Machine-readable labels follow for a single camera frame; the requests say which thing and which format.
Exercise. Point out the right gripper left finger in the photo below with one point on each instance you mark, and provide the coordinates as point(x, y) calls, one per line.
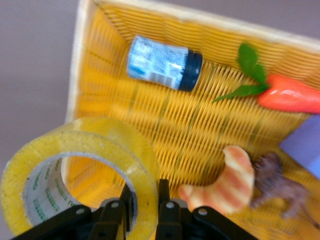
point(105, 220)

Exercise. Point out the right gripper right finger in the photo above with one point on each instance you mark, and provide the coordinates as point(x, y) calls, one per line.
point(172, 220)

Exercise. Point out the clear tape roll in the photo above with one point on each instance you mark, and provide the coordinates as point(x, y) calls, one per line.
point(22, 160)

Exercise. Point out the toy croissant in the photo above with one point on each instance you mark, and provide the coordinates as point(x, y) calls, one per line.
point(232, 185)

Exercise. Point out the yellow woven basket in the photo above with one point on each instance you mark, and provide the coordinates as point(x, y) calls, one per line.
point(175, 120)

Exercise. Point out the brown toy lion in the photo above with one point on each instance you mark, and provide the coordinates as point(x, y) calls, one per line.
point(275, 185)

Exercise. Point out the purple cube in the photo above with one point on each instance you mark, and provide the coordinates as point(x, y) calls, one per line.
point(307, 145)

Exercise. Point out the small jar black lid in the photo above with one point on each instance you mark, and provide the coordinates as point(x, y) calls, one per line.
point(160, 62)

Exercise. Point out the orange toy carrot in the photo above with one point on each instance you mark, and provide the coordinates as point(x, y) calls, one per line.
point(287, 96)

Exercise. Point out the brown table cover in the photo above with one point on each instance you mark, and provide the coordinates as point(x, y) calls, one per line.
point(30, 62)

